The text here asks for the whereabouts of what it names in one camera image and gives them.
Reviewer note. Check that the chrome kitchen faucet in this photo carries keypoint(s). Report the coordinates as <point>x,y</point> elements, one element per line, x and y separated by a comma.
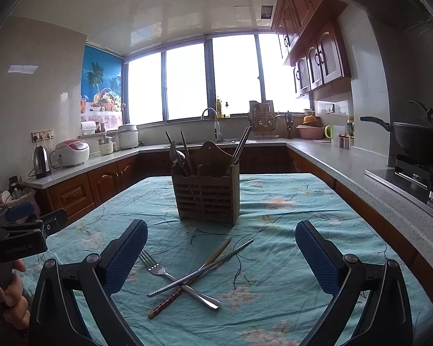
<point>217,126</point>

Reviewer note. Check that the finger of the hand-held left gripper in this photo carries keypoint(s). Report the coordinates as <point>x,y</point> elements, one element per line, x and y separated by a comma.
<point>20,211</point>
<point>50,221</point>

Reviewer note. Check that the green label condiment bottle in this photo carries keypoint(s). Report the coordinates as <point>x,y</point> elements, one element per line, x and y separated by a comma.
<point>350,126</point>

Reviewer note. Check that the small white electric pot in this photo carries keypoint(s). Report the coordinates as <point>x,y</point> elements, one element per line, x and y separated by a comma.
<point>107,146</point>

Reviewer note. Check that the steel chopstick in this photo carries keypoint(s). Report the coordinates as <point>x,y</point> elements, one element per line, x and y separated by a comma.
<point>239,149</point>
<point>243,144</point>
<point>238,248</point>

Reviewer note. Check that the steel electric kettle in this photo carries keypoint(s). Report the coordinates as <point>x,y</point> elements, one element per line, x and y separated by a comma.
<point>41,164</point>

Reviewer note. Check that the wooden utensil holder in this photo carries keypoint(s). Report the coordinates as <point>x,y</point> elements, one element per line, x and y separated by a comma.
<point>205,198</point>

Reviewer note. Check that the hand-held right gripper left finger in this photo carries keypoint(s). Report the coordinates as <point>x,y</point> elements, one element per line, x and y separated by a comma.
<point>124,256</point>

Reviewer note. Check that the teal floral tablecloth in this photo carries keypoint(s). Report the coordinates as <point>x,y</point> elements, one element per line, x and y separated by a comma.
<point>274,230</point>

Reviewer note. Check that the small soap bottle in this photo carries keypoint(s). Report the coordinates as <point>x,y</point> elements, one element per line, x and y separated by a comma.
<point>227,111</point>

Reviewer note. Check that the scissors holder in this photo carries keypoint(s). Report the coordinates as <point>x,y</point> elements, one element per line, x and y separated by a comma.
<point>288,124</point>

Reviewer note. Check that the wall outlet strip with plugs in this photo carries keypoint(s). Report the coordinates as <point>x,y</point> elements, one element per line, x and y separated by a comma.
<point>43,135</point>

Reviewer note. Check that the grey kitchen worktop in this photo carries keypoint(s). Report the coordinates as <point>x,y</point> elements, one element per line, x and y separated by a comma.
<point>346,165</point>

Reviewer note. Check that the black wok with lid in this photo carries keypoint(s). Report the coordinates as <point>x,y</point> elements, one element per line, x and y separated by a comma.
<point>418,137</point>

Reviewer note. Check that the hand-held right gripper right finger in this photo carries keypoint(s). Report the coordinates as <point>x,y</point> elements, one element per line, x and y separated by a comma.
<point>317,256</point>

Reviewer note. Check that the wooden knife rack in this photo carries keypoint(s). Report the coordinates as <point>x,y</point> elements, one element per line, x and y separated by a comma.
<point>262,115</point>

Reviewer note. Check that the large white rice cooker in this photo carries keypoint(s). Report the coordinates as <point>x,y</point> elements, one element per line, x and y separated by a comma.
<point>128,137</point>

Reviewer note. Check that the gas stove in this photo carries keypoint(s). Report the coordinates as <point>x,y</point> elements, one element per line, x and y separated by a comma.
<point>415,180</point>

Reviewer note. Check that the wooden wall cabinets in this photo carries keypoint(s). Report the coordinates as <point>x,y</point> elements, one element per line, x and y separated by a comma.
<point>328,57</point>

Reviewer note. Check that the person's left hand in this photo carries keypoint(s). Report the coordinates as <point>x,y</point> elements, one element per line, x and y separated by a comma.
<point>18,302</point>

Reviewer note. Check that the fruit print wall poster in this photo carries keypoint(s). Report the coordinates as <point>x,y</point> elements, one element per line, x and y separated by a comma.
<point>101,79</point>

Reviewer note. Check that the wall power outlet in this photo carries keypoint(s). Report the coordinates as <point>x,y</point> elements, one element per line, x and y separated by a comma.
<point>330,108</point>

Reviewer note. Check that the steel spoon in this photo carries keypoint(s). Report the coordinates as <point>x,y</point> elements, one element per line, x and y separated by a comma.
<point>181,156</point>

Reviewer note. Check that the stacked yellow bowls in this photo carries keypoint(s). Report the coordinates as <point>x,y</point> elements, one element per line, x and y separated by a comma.
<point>311,119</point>

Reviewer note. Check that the kitchen window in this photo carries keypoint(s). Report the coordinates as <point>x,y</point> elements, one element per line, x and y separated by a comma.
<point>187,83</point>

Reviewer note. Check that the spice jar set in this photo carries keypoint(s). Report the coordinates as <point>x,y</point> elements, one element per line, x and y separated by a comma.
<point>344,142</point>

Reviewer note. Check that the red and white rice cooker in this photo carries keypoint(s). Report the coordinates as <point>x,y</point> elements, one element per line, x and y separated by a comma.
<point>72,153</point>

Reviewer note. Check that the white plastic container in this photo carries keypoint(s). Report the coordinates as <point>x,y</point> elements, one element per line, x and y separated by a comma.
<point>87,129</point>

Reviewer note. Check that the yellow oil bottle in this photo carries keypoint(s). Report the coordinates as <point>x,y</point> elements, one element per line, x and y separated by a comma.
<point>220,108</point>

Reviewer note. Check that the dark steel fork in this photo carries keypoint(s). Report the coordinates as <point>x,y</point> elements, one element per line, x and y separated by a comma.
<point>173,153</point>

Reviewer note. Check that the pink plastic basin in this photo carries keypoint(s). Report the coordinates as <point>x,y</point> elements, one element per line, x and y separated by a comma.
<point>310,132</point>

